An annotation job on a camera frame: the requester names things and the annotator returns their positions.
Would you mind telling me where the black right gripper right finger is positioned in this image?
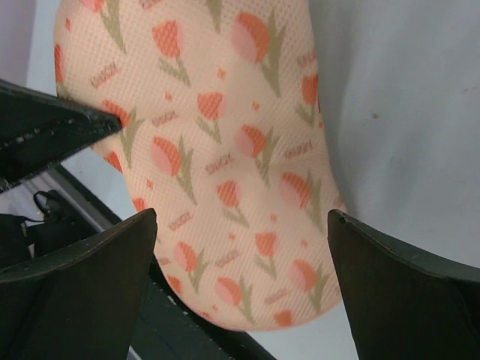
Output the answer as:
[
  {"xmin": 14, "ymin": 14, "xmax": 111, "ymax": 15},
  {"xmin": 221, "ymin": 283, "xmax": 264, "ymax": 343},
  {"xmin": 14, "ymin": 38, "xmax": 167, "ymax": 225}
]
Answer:
[{"xmin": 328, "ymin": 210, "xmax": 479, "ymax": 360}]

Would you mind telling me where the pink tulip mesh laundry bag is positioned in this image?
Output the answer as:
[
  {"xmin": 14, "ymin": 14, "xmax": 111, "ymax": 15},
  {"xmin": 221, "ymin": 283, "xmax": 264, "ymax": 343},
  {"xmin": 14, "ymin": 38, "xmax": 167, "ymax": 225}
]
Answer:
[{"xmin": 54, "ymin": 1, "xmax": 344, "ymax": 331}]

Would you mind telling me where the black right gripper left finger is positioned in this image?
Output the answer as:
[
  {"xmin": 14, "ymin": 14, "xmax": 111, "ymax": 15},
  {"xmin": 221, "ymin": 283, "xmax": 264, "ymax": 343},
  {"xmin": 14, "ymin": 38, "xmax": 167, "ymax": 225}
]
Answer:
[{"xmin": 1, "ymin": 208, "xmax": 158, "ymax": 359}]

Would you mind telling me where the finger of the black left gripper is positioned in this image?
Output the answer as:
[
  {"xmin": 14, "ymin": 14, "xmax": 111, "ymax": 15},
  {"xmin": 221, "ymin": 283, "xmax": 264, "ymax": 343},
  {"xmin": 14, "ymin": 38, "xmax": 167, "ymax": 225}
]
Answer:
[{"xmin": 1, "ymin": 80, "xmax": 121, "ymax": 193}]

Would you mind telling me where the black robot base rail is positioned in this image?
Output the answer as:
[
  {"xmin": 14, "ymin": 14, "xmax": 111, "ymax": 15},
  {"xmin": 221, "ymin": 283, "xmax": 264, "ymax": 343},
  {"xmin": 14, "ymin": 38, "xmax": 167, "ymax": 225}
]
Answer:
[{"xmin": 0, "ymin": 164, "xmax": 278, "ymax": 360}]

